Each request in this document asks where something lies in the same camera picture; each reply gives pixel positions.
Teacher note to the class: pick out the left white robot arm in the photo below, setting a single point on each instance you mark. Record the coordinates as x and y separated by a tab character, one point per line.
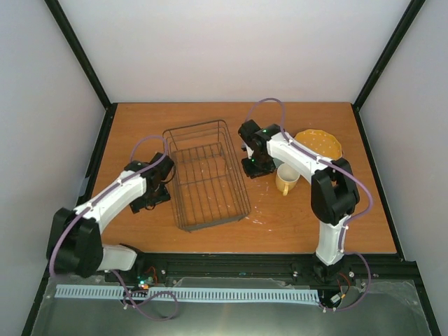
75	241

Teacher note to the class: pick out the orange dotted plate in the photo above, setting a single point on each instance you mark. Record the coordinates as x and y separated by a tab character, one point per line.
321	142

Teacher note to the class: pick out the light blue cable duct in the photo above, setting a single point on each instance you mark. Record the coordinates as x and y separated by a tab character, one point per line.
193	295

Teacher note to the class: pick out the yellow ceramic mug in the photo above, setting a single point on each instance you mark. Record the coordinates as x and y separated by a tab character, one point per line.
286	178

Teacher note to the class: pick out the right black frame post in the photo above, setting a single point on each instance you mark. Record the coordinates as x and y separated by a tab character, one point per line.
412	10

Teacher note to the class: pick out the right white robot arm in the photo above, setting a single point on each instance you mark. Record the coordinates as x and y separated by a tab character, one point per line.
334	194

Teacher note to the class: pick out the dark wire dish rack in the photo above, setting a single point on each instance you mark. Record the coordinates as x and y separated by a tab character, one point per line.
208	188

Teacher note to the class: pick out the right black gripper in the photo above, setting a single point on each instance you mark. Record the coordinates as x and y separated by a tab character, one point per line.
252	173

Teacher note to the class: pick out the left black frame post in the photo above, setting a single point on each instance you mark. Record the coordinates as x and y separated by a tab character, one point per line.
78	51

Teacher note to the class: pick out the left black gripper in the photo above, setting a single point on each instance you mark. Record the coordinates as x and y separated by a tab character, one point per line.
164	196

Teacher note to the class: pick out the black frame post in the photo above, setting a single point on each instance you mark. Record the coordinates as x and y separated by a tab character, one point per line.
412	10
78	51

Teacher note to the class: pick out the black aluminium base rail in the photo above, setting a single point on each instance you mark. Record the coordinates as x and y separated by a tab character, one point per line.
296	269

